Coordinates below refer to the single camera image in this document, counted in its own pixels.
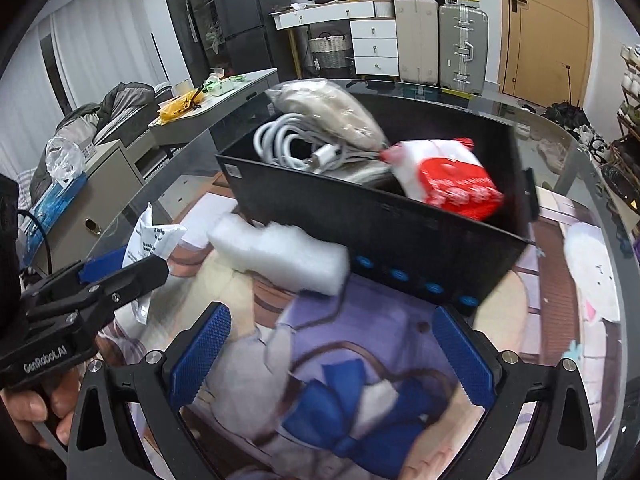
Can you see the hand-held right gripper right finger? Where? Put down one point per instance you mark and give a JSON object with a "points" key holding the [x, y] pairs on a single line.
{"points": [[462, 355]]}

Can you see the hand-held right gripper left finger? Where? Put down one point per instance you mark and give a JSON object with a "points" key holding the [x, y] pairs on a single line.
{"points": [[200, 355]]}

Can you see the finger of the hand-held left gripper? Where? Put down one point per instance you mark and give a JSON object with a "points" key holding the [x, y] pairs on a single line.
{"points": [[142, 277], [105, 262]]}

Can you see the white printed plastic packet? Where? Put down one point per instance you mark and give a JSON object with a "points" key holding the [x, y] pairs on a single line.
{"points": [[147, 245]]}

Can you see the white foam padding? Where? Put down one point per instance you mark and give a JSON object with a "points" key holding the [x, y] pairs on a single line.
{"points": [[280, 255]]}

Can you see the black storage box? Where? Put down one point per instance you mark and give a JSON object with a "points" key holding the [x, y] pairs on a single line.
{"points": [[400, 240]]}

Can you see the red and white soft packet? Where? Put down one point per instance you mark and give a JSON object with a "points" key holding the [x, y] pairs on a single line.
{"points": [[450, 180]]}

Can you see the beige cloth plastic bag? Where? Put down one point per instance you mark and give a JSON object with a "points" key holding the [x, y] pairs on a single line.
{"points": [[325, 105]]}

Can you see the person's left forearm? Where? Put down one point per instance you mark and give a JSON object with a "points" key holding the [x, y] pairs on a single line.
{"points": [[20, 460]]}

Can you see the person's left hand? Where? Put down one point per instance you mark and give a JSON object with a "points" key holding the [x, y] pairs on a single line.
{"points": [[67, 395]]}

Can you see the grey side cabinet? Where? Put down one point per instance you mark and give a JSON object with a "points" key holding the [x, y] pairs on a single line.
{"points": [[105, 195]]}

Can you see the blue box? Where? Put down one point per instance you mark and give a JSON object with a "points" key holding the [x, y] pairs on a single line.
{"points": [[60, 205]]}

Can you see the clear plastic bag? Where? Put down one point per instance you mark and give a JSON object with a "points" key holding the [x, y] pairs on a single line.
{"points": [[65, 157]]}

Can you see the printed figure table mat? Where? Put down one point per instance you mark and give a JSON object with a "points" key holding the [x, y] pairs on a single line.
{"points": [[350, 320]]}

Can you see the grey puffer jacket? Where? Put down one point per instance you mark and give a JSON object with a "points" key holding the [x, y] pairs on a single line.
{"points": [[120, 105]]}

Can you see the yellow bag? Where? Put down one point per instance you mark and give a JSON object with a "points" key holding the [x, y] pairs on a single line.
{"points": [[175, 107]]}

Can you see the grey coffee table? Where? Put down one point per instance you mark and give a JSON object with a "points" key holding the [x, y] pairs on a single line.
{"points": [[235, 92]]}

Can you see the green and white packet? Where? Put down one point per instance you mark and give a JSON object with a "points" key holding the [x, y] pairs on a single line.
{"points": [[220, 85]]}

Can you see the white curtain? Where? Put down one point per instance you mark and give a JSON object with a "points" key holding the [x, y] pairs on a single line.
{"points": [[100, 50]]}

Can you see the beige slipper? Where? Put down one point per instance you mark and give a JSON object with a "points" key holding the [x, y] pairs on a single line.
{"points": [[552, 155]]}

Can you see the pile of assorted shoes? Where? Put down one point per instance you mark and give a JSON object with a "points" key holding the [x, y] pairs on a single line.
{"points": [[590, 135]]}

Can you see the black umbrella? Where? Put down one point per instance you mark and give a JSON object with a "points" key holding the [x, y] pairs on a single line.
{"points": [[565, 112]]}

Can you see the dark glass cabinet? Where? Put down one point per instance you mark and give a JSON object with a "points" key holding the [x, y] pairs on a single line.
{"points": [[180, 10]]}

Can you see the wooden shoe rack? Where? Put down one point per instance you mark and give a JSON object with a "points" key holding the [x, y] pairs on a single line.
{"points": [[625, 127]]}

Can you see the black refrigerator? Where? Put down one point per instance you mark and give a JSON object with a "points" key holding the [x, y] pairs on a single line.
{"points": [[250, 10]]}

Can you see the woven basket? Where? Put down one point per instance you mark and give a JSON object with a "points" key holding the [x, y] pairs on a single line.
{"points": [[330, 52]]}

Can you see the silver suitcase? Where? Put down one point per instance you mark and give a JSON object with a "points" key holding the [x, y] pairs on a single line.
{"points": [[462, 50]]}

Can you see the beige suitcase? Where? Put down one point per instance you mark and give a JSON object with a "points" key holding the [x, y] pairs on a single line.
{"points": [[417, 40]]}

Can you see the rows of shelved sneakers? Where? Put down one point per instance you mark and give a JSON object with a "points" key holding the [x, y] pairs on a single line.
{"points": [[631, 85]]}

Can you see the white dressing table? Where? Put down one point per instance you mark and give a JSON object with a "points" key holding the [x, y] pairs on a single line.
{"points": [[325, 12]]}

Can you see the wooden door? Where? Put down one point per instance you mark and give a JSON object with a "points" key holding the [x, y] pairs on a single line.
{"points": [[545, 35]]}

